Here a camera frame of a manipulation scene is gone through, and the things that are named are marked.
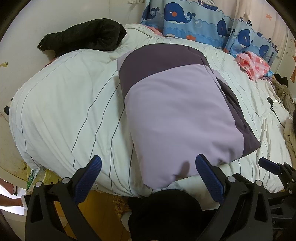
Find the lilac and purple jacket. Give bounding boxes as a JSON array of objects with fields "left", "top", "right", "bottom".
[{"left": 117, "top": 44, "right": 260, "bottom": 189}]

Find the beige garment at bed edge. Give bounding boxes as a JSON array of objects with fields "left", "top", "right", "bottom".
[{"left": 283, "top": 119, "right": 296, "bottom": 166}]

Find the plastic water bottle green label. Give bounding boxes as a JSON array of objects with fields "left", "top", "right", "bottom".
[{"left": 26, "top": 166, "right": 46, "bottom": 192}]

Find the olive khaki garment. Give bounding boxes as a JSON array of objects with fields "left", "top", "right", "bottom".
[{"left": 271, "top": 77, "right": 295, "bottom": 115}]

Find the small black garment by wardrobe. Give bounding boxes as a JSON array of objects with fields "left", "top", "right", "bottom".
[{"left": 274, "top": 73, "right": 288, "bottom": 86}]

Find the pink checkered plastic bag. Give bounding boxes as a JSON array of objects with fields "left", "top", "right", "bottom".
[{"left": 236, "top": 51, "right": 270, "bottom": 81}]

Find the white wardrobe with tree decal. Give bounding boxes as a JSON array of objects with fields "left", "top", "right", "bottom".
[{"left": 271, "top": 29, "right": 295, "bottom": 99}]

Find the white striped duvet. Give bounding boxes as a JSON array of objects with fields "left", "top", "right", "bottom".
[{"left": 9, "top": 24, "right": 292, "bottom": 196}]

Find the whale print pink curtain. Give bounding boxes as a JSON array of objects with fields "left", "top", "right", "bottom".
[{"left": 142, "top": 0, "right": 288, "bottom": 65}]

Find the pink pillow at headboard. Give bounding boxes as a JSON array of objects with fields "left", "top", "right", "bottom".
[{"left": 147, "top": 26, "right": 163, "bottom": 37}]

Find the black garment on bed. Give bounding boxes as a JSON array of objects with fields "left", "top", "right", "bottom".
[{"left": 37, "top": 19, "right": 126, "bottom": 57}]

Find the white wall socket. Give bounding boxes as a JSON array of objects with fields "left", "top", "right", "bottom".
[{"left": 129, "top": 0, "right": 145, "bottom": 4}]

